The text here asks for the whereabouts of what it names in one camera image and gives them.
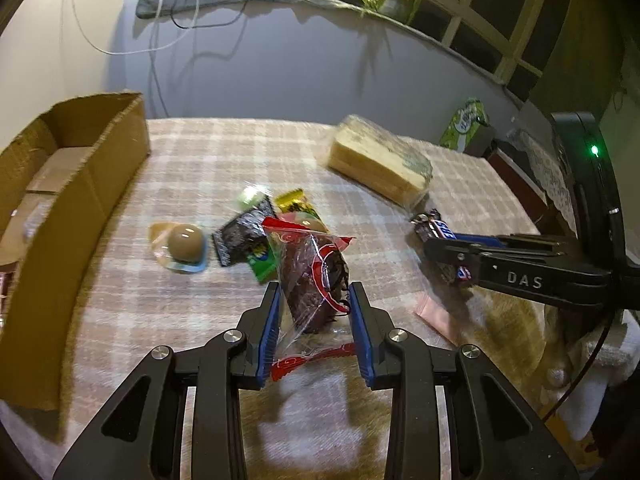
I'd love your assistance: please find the pink flat packet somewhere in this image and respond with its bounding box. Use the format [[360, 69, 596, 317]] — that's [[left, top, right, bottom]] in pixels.
[[414, 294, 468, 347]]

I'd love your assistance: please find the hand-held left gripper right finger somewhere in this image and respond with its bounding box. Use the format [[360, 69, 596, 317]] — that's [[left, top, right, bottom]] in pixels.
[[348, 281, 581, 480]]

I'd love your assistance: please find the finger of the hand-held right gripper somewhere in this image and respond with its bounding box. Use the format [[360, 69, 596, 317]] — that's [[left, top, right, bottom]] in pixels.
[[452, 233, 584, 262], [423, 236, 502, 284]]

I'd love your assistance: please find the white window frame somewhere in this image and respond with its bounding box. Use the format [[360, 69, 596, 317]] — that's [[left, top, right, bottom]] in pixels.
[[425, 0, 576, 88]]

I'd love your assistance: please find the yellow candy packet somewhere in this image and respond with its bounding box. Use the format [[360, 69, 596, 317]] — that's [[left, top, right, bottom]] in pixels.
[[274, 189, 326, 226]]

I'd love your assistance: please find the white lace cloth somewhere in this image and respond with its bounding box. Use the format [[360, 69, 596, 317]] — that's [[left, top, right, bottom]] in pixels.
[[525, 132, 576, 216]]

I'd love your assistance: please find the plaid blanket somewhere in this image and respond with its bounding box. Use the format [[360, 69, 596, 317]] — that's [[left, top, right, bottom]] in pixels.
[[60, 119, 551, 480]]

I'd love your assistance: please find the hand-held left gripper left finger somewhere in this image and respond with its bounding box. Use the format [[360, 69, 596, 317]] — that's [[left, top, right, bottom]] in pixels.
[[52, 281, 282, 480]]

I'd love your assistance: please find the brown chocolate bar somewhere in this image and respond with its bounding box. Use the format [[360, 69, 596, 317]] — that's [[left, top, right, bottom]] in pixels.
[[410, 208, 473, 288]]

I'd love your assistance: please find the light green candy packet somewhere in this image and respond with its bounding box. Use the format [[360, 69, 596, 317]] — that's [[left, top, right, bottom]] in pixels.
[[277, 212, 326, 233]]

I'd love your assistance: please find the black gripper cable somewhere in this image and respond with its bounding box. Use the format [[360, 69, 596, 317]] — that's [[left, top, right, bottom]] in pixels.
[[537, 305, 622, 421]]

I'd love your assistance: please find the bagged bread loaf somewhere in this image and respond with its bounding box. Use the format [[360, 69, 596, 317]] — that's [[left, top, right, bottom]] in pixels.
[[325, 114, 433, 207]]

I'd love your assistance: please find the green tissue box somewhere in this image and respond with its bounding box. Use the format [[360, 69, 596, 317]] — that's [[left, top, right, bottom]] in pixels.
[[439, 99, 489, 153]]

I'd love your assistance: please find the clear red-print dark snack packet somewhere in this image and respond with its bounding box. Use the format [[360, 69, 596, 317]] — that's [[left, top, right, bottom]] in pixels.
[[262, 216, 358, 380]]

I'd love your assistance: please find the brown jelly cup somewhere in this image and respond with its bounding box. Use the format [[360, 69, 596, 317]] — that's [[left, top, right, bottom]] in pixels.
[[148, 221, 208, 273]]

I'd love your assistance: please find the white cable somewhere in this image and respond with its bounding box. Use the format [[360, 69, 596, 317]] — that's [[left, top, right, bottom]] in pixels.
[[70, 0, 201, 118]]

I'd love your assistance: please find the dark side cabinet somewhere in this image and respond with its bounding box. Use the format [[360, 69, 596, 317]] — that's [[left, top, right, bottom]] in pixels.
[[484, 137, 556, 231]]

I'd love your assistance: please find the white towel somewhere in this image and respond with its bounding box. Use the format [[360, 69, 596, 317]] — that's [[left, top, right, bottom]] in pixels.
[[545, 310, 640, 442]]

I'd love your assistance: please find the black snack packet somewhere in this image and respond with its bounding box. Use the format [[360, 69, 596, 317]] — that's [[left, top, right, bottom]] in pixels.
[[212, 209, 276, 267]]

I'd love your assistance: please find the cardboard box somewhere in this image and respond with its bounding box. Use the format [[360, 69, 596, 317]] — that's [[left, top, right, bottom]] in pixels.
[[0, 91, 152, 411]]

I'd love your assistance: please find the pale green clear-wrapped candy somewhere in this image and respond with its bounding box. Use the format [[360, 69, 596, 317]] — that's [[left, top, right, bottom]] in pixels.
[[237, 185, 272, 211]]

